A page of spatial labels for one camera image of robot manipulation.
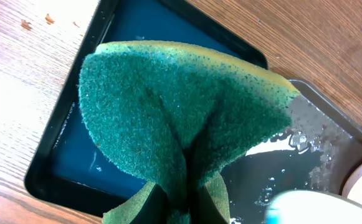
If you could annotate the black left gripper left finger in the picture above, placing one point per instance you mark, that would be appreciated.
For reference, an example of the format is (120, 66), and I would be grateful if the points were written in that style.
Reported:
(155, 209)

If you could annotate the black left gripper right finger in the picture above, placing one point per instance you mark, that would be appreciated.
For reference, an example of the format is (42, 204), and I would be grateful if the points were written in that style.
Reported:
(206, 211)

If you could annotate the white plate with blue stain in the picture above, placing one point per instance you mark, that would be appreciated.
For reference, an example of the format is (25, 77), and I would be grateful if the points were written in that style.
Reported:
(309, 207)

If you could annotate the green yellow scrub sponge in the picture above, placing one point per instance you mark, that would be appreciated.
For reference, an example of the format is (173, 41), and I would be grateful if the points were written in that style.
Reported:
(175, 114)

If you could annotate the black water tray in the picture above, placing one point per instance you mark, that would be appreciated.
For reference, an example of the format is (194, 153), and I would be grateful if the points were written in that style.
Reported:
(67, 168)

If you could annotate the grey metal serving tray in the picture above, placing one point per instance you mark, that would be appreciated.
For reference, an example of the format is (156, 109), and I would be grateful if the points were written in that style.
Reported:
(318, 151)

